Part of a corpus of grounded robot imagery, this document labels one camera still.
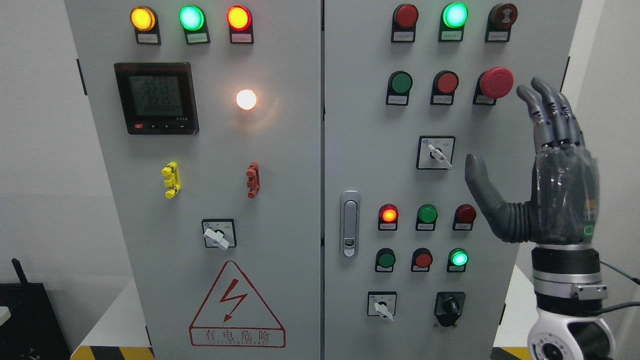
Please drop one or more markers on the lit green button lower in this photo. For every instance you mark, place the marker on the lit green button lower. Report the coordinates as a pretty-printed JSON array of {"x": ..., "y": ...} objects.
[{"x": 457, "y": 260}]

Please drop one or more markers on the yellow indicator lamp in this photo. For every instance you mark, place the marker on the yellow indicator lamp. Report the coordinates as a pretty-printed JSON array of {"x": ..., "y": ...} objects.
[{"x": 146, "y": 25}]

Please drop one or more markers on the gray rotary switch left door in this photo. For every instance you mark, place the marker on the gray rotary switch left door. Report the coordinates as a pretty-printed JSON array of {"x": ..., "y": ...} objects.
[{"x": 219, "y": 233}]

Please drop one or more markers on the silver door latch handle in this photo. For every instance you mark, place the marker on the silver door latch handle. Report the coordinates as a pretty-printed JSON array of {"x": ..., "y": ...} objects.
[{"x": 350, "y": 206}]

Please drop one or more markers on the dark buzzer top right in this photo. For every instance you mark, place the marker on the dark buzzer top right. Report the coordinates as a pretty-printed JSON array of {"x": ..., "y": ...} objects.
[{"x": 500, "y": 21}]

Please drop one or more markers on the green lamp middle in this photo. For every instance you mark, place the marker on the green lamp middle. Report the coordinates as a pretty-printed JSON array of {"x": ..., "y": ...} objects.
[{"x": 426, "y": 218}]

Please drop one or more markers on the red push button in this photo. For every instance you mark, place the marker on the red push button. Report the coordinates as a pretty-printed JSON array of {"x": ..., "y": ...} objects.
[
  {"x": 443, "y": 88},
  {"x": 422, "y": 259}
]

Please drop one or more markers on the green indicator lamp left door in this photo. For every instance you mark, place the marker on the green indicator lamp left door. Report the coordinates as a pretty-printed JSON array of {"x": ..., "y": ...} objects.
[{"x": 194, "y": 23}]

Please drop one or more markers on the right cabinet door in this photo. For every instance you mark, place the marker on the right cabinet door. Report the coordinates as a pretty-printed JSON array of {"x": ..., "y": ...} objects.
[{"x": 372, "y": 148}]

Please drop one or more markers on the cabinet door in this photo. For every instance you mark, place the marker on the cabinet door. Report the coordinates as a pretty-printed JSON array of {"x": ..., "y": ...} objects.
[
  {"x": 372, "y": 148},
  {"x": 278, "y": 231}
]

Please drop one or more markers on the digital power meter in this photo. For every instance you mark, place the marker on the digital power meter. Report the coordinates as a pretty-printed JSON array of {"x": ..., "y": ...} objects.
[{"x": 157, "y": 98}]

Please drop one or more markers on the red emergency stop button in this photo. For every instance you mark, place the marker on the red emergency stop button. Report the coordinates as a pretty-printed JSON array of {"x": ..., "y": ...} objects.
[{"x": 493, "y": 84}]

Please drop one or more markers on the red push button upper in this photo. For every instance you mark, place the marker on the red push button upper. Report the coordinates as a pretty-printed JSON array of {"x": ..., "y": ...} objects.
[{"x": 443, "y": 88}]

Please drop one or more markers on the lit red lamp middle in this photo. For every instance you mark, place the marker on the lit red lamp middle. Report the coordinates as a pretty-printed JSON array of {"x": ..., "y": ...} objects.
[{"x": 388, "y": 216}]

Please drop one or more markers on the red terminal connector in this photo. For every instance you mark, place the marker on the red terminal connector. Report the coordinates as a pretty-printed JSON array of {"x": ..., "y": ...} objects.
[{"x": 253, "y": 180}]

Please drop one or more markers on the green push button upper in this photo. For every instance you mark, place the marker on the green push button upper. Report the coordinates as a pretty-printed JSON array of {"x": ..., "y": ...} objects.
[{"x": 398, "y": 88}]

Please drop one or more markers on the gray rotary switch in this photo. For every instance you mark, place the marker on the gray rotary switch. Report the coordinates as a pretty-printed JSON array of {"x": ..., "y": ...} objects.
[
  {"x": 435, "y": 152},
  {"x": 382, "y": 304}
]

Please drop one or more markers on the green push button lower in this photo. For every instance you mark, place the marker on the green push button lower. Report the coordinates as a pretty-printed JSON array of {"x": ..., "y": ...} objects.
[{"x": 385, "y": 260}]

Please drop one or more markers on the yellow terminal connector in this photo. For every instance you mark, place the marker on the yellow terminal connector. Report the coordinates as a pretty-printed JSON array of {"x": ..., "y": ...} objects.
[{"x": 171, "y": 179}]

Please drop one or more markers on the red push button lower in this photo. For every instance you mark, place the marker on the red push button lower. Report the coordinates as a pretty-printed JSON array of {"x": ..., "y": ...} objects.
[{"x": 422, "y": 259}]

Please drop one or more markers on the green lit lamp top right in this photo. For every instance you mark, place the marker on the green lit lamp top right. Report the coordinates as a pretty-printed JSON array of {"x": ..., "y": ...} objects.
[{"x": 452, "y": 23}]

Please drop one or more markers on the black rotary switch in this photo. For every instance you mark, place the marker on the black rotary switch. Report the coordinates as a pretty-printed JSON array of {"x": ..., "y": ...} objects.
[{"x": 449, "y": 307}]

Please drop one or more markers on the green push button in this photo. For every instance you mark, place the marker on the green push button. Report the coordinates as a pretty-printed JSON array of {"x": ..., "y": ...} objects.
[
  {"x": 398, "y": 88},
  {"x": 385, "y": 260}
]

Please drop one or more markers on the dark red lamp top right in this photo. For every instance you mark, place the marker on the dark red lamp top right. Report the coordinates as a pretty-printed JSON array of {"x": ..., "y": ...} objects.
[{"x": 403, "y": 23}]

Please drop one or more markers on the left cabinet door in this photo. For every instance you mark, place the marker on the left cabinet door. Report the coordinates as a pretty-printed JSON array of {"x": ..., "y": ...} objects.
[{"x": 278, "y": 231}]

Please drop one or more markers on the red indicator lamp left door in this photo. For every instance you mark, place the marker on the red indicator lamp left door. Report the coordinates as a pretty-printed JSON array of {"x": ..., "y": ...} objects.
[{"x": 240, "y": 24}]

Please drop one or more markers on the gray robotic hand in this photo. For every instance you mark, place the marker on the gray robotic hand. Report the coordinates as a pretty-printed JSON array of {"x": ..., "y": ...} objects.
[{"x": 565, "y": 189}]

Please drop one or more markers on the high voltage warning sticker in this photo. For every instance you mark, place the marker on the high voltage warning sticker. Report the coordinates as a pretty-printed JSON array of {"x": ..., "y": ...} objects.
[{"x": 234, "y": 314}]

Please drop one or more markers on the black device with antenna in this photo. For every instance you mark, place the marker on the black device with antenna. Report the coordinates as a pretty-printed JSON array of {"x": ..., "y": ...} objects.
[{"x": 29, "y": 329}]

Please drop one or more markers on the white lit indicator lamp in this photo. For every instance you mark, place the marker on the white lit indicator lamp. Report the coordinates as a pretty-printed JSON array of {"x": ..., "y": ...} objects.
[{"x": 246, "y": 99}]

